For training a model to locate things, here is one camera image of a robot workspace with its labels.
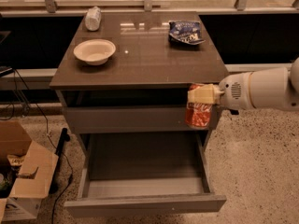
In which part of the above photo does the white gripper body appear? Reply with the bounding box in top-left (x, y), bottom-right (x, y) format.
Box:
top-left (219, 73), bottom-right (253, 110)

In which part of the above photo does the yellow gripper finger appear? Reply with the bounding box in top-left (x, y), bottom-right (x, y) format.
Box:
top-left (188, 84), bottom-right (224, 105)

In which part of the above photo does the red coke can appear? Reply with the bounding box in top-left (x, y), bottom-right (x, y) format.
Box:
top-left (185, 84), bottom-right (213, 129)

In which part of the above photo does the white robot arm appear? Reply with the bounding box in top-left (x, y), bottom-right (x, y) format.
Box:
top-left (188, 58), bottom-right (299, 111)

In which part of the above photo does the grey drawer cabinet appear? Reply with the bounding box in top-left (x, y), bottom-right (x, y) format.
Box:
top-left (50, 12), bottom-right (228, 150)

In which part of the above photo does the open grey middle drawer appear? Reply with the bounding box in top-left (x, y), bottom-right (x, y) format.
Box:
top-left (64, 131), bottom-right (226, 217)

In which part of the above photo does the closed grey top drawer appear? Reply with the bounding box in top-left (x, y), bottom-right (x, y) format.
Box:
top-left (62, 104), bottom-right (222, 134)

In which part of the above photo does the blue chip bag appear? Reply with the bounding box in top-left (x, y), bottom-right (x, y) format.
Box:
top-left (168, 21), bottom-right (205, 45)

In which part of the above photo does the white paper bowl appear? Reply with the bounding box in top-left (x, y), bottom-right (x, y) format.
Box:
top-left (73, 39), bottom-right (116, 65)

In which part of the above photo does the clear plastic water bottle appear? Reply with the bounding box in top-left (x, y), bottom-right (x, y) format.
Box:
top-left (85, 7), bottom-right (101, 31)

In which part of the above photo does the black bar on floor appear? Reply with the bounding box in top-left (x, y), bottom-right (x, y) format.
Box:
top-left (49, 128), bottom-right (70, 194)

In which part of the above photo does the brown cardboard box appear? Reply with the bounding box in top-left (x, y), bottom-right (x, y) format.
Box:
top-left (0, 121), bottom-right (58, 222)

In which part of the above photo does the snack bag inside box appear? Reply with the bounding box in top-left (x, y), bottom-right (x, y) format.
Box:
top-left (7, 155), bottom-right (25, 167)

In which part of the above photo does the black power cable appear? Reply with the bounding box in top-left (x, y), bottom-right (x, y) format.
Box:
top-left (0, 68), bottom-right (74, 224)

